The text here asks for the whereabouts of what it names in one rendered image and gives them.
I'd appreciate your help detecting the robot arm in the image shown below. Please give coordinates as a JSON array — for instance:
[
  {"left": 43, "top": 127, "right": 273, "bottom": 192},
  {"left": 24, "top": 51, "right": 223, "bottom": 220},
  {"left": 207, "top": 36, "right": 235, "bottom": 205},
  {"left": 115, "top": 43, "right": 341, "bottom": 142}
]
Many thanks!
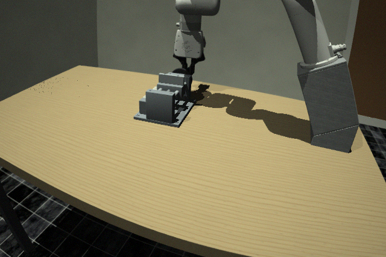
[{"left": 176, "top": 0, "right": 346, "bottom": 69}]

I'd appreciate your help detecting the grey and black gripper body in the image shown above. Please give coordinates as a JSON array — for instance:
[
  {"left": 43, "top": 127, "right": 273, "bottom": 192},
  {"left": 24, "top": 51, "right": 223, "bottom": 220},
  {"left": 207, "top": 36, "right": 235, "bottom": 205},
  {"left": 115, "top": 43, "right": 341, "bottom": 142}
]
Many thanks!
[{"left": 174, "top": 29, "right": 204, "bottom": 59}]

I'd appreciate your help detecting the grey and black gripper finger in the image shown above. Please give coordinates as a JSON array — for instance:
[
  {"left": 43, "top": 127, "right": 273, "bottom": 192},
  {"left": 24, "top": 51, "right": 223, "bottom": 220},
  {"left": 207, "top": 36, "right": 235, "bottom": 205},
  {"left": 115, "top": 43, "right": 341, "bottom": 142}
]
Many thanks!
[
  {"left": 189, "top": 52, "right": 205, "bottom": 75},
  {"left": 173, "top": 54, "right": 188, "bottom": 69}
]

